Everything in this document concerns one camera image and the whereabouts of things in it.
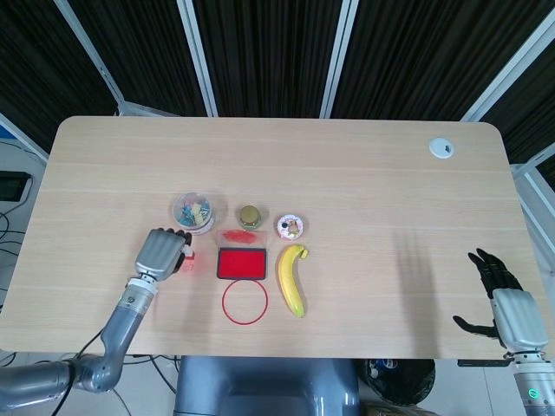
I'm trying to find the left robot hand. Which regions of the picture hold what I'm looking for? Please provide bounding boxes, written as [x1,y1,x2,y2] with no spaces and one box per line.
[133,227,194,283]

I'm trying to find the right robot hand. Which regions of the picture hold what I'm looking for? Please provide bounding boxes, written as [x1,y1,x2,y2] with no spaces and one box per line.
[453,248,548,353]

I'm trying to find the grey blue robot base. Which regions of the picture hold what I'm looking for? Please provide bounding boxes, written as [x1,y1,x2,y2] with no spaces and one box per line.
[173,355,361,416]

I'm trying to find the clear jar of colourful clips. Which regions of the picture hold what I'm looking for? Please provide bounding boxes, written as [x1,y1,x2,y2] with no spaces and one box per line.
[167,192,218,237]

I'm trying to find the black table control panel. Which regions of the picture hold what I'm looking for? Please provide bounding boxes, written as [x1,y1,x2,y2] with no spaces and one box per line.
[457,358,513,368]

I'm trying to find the red ink pad case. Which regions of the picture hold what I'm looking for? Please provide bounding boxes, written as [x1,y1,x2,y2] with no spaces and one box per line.
[215,229,269,281]

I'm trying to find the yellow banana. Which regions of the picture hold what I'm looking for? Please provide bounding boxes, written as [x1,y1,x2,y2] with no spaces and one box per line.
[277,244,310,319]

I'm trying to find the black trash bin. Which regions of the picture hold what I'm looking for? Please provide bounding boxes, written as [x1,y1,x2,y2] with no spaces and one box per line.
[358,358,436,407]

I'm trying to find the round pink patterned tin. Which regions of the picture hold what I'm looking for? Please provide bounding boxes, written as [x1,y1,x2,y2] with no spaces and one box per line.
[275,213,307,240]

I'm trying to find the black screen device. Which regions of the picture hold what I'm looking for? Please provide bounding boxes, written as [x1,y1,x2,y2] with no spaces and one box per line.
[0,171,34,203]

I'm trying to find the thin red ring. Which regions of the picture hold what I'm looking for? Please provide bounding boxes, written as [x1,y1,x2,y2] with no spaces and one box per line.
[221,279,269,325]

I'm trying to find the black floor cables bundle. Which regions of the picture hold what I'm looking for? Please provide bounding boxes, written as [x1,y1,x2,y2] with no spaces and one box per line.
[108,353,180,416]

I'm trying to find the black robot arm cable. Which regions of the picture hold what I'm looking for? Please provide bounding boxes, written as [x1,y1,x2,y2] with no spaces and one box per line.
[54,327,108,416]

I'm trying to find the black cables by screen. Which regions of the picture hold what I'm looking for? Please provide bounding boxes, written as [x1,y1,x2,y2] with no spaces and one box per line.
[0,203,28,263]

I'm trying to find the white blue partition frame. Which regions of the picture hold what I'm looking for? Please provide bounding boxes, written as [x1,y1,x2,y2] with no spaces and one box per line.
[0,111,49,164]

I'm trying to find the white round cable grommet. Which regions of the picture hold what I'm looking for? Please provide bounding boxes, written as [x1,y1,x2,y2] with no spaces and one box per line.
[428,137,455,159]

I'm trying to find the white partition post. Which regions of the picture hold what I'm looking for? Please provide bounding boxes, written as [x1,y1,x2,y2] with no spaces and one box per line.
[460,8,555,123]
[54,0,126,114]
[320,0,360,119]
[176,0,219,117]

